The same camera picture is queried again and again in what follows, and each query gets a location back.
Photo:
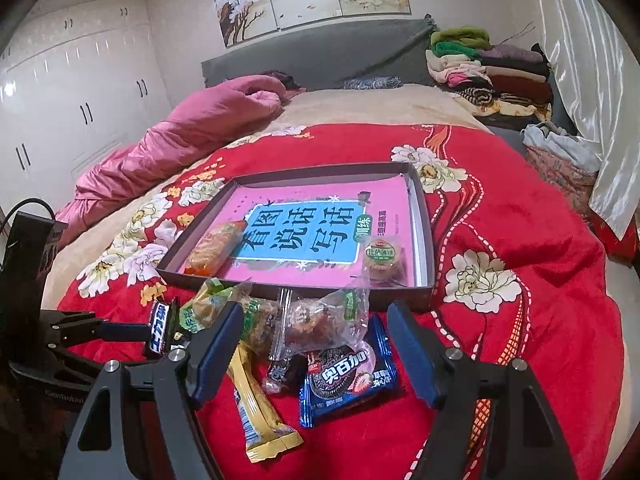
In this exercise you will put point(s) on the pale grey cloth bundle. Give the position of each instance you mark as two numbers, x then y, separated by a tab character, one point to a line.
565	145

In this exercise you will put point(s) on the white satin curtain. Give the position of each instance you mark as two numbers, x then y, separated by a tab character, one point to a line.
590	85

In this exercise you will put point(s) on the dark red cloth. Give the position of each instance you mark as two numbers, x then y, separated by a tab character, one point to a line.
280	80

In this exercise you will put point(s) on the orange snack packet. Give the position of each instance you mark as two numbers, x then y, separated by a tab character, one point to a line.
215	247

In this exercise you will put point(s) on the stack of folded clothes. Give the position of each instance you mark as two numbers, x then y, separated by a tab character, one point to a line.
500	70

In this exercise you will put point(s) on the pink floral cloth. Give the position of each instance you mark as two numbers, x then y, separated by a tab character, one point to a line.
560	180

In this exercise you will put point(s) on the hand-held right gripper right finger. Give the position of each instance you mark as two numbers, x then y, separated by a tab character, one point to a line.
412	355

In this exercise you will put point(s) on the blue patterned pillow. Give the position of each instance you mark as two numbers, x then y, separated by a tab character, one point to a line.
372	83

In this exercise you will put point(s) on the black chocolate bar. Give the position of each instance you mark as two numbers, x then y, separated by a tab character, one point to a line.
161	327

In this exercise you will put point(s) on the blue cookie packet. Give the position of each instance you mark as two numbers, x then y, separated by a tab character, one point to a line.
345	385

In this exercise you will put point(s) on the brown cardboard box tray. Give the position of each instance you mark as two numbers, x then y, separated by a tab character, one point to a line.
325	172

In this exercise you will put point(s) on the pink book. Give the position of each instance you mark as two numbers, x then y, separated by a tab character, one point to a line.
300	196

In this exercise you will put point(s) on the long yellow snack packet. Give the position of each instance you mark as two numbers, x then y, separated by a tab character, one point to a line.
260	420

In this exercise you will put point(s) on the white wardrobe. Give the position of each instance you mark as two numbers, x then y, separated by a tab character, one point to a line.
75	95

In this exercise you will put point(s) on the round cookie packet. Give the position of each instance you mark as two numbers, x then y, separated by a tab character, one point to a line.
382	265

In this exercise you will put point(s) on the pink duvet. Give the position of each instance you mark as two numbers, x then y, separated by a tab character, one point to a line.
175	135

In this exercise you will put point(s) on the grey headboard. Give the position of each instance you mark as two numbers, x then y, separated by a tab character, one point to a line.
320	60

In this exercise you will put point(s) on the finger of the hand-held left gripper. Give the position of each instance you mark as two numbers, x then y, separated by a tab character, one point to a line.
75	362
122	332

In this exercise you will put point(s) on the clear brown snack packet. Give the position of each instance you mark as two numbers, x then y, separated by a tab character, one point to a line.
315	325

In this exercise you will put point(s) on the green pea snack packet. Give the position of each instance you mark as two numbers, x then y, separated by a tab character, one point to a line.
207	300

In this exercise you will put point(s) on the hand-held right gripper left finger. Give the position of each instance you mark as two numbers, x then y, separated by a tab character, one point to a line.
220	345

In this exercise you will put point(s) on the red floral blanket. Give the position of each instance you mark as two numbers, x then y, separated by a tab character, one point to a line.
500	210

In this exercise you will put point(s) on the beige bed sheet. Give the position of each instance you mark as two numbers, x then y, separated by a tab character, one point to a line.
375	105

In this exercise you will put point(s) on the small dark candy packet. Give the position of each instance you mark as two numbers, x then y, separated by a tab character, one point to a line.
282	372

